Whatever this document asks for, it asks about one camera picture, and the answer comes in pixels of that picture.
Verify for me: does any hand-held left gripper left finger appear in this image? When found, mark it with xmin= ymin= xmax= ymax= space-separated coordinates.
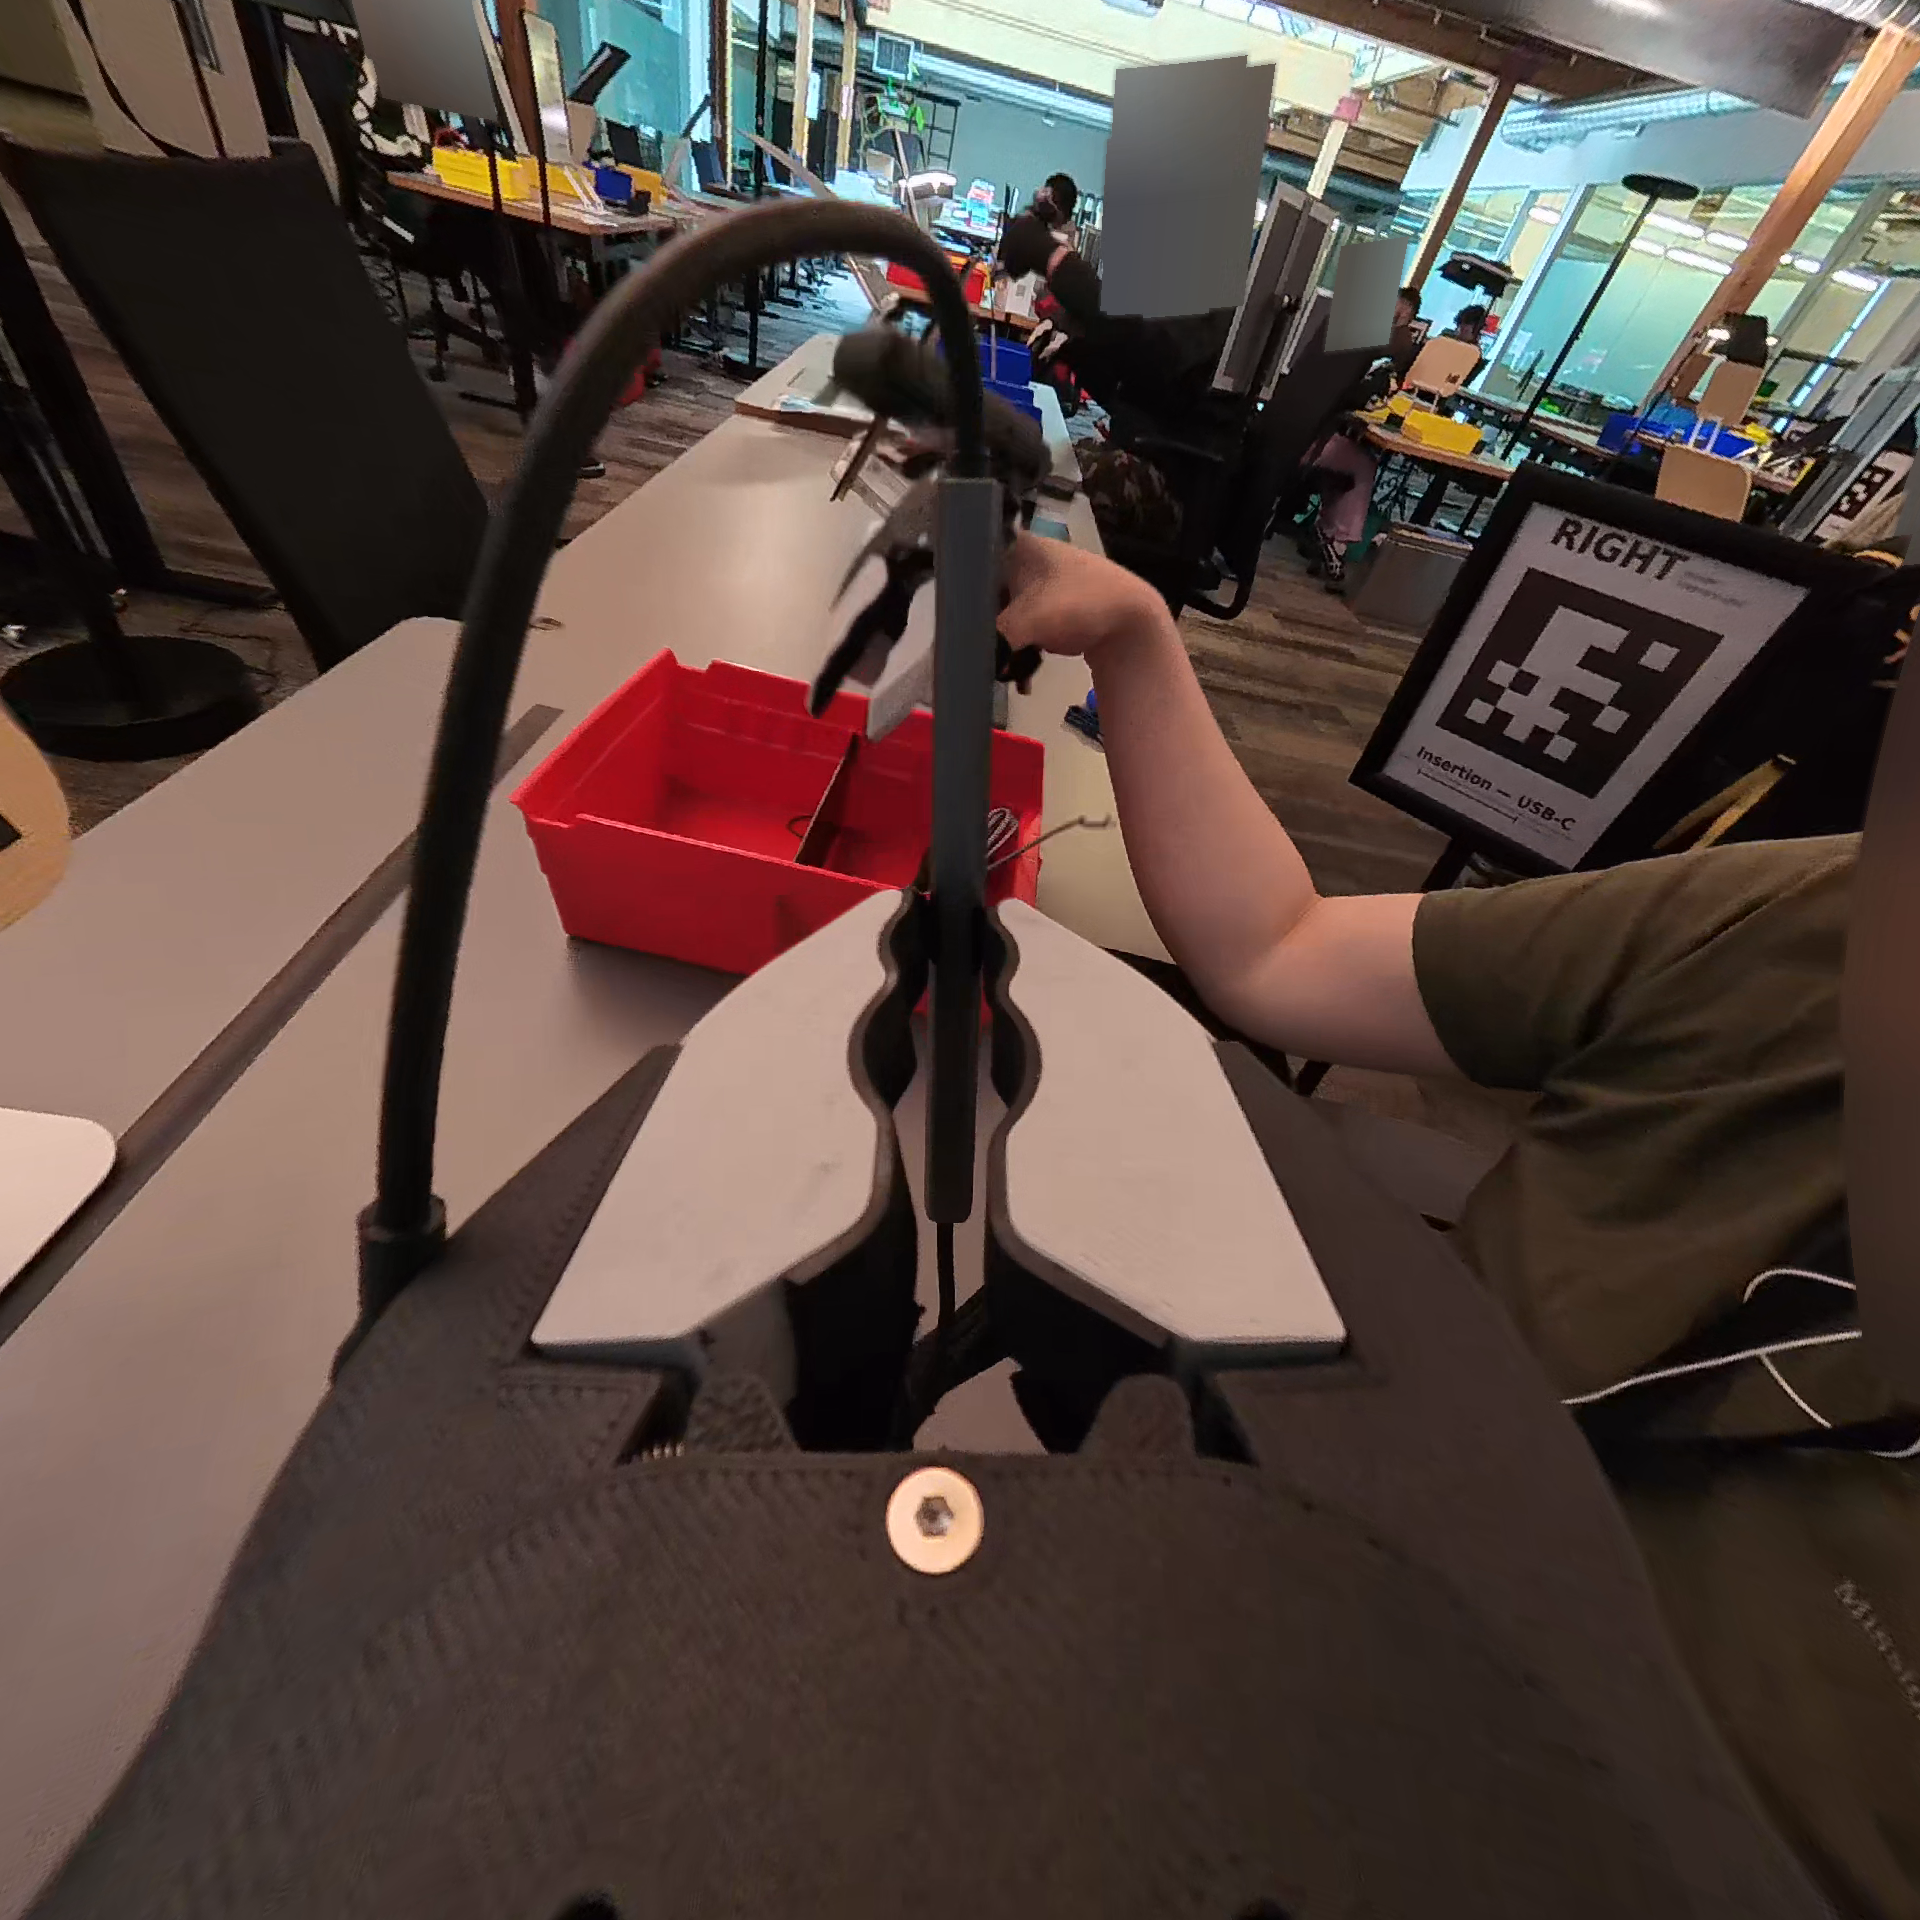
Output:
xmin=528 ymin=888 xmax=922 ymax=1390

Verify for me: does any row of yellow bins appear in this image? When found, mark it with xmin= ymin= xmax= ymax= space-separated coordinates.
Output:
xmin=429 ymin=142 xmax=578 ymax=204

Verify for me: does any thick black hub cable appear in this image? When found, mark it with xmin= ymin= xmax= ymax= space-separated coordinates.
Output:
xmin=357 ymin=198 xmax=993 ymax=1328

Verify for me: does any white tablet stand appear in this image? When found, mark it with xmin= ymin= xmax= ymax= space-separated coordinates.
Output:
xmin=0 ymin=1107 xmax=119 ymax=1296

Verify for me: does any blue storage bin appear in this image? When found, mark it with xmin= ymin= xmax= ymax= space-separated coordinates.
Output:
xmin=961 ymin=333 xmax=1045 ymax=423

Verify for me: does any thin black usb-c cable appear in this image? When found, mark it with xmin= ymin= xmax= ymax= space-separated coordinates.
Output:
xmin=901 ymin=1219 xmax=1000 ymax=1443

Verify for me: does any white cord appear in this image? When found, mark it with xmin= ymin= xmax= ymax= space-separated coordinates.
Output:
xmin=1568 ymin=1267 xmax=1920 ymax=1464

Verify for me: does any red plastic bin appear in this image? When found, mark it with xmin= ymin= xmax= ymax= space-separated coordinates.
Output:
xmin=510 ymin=647 xmax=1047 ymax=980

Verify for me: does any person's right hand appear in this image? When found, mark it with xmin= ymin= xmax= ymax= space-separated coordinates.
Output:
xmin=993 ymin=538 xmax=1179 ymax=670

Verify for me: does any black bin divider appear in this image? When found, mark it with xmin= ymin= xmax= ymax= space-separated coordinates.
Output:
xmin=792 ymin=736 xmax=903 ymax=874

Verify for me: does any black office chair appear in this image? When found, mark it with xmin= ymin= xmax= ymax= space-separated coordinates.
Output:
xmin=1073 ymin=307 xmax=1354 ymax=624

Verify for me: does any black-framed marker sign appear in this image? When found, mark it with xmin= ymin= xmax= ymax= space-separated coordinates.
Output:
xmin=1347 ymin=461 xmax=1896 ymax=880

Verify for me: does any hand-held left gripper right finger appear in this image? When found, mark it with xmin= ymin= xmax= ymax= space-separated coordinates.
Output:
xmin=984 ymin=895 xmax=1349 ymax=1374

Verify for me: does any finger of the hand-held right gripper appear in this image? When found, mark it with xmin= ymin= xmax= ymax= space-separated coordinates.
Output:
xmin=862 ymin=496 xmax=945 ymax=748
xmin=809 ymin=503 xmax=910 ymax=720

